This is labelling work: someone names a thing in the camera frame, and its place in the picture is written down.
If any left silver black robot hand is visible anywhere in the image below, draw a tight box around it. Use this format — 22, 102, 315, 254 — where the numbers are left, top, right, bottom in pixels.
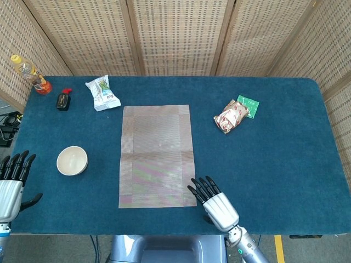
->
0, 150, 44, 222

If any green tea sachet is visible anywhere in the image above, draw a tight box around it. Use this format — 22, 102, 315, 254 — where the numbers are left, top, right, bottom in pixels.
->
236, 94, 260, 119

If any woven folding screen panel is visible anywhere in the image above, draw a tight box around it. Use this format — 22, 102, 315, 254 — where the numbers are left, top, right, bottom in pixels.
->
216, 0, 321, 77
0, 0, 73, 113
23, 0, 145, 77
126, 0, 236, 77
267, 0, 351, 209

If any blue carpet table cover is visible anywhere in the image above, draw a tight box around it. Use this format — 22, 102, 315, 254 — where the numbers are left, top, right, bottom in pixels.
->
0, 76, 346, 236

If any white snack bag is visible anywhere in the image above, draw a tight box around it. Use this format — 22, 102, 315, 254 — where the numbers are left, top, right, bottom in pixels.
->
84, 75, 122, 112

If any gold foil snack package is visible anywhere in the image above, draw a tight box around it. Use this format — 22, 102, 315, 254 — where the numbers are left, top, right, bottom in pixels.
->
213, 99, 250, 135

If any black floor cable bundle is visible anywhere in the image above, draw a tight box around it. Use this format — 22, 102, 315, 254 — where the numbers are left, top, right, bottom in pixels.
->
0, 111, 22, 147

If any orange drink bottle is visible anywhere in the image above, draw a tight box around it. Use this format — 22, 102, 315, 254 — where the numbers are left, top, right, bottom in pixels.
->
10, 54, 53, 96

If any beige woven placemat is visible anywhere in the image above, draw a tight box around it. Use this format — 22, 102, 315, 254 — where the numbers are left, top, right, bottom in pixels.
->
117, 104, 198, 209

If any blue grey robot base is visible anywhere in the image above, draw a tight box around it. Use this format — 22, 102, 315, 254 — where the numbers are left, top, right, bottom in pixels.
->
108, 235, 228, 263

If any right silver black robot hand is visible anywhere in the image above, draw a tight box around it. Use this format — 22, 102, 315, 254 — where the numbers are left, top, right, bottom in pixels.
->
187, 176, 240, 233

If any black sauce bottle red cap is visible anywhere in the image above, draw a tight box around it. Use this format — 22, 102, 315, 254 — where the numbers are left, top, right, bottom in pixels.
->
56, 87, 73, 112

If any white bowl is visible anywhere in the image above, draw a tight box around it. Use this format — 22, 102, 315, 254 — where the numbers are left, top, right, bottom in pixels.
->
56, 146, 89, 176

